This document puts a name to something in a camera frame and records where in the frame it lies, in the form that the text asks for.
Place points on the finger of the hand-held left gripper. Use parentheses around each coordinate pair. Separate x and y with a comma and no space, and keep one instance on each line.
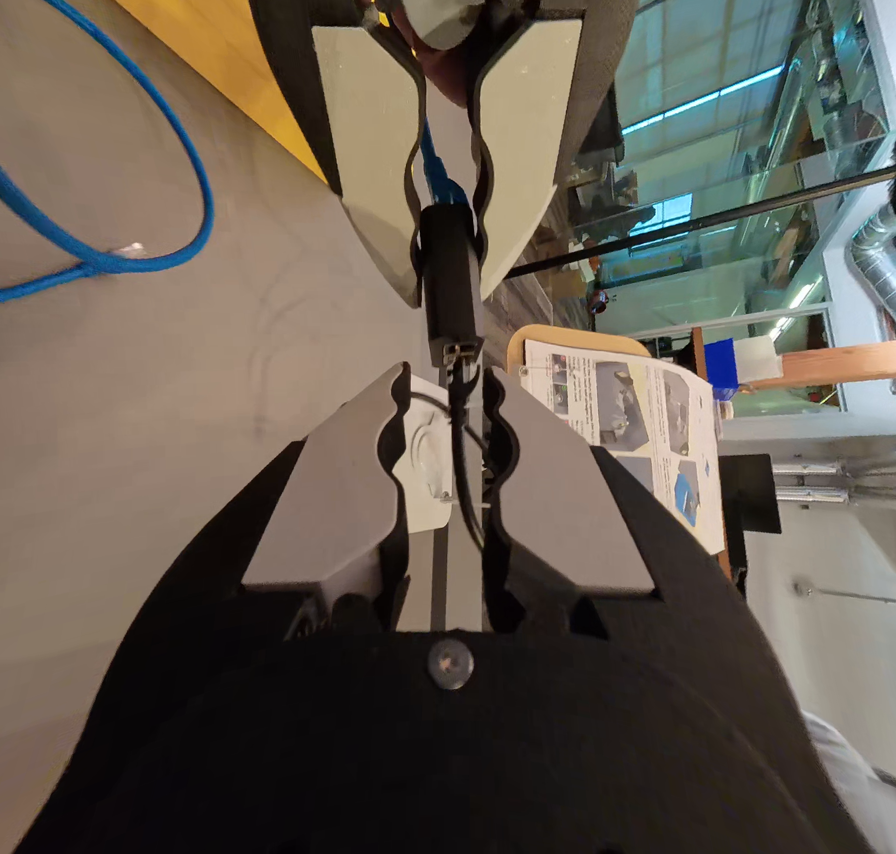
(371,132)
(532,111)

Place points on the black network switch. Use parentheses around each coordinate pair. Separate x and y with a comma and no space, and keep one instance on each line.
(451,273)

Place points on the printed instruction sheet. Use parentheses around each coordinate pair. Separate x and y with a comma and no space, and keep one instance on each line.
(630,413)

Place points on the wooden board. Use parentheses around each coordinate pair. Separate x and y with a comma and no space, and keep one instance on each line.
(560,332)

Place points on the silver air duct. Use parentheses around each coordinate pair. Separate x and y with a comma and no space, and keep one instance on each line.
(868,251)

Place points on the person's left hand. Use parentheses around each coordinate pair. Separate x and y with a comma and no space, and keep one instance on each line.
(448,76)

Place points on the black floor lamp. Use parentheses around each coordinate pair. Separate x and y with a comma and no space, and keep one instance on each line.
(700,222)

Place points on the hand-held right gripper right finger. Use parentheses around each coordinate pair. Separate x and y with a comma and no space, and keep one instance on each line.
(567,518)

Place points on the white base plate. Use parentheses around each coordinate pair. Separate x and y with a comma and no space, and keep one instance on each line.
(420,504)

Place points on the clear acrylic stand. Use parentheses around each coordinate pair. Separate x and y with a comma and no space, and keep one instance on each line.
(427,448)

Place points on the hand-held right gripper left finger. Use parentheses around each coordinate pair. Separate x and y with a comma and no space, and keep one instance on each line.
(322,511)

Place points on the black monitor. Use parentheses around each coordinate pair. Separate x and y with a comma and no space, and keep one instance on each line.
(749,497)

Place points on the yellow plastic bin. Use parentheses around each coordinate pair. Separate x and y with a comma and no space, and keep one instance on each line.
(210,27)

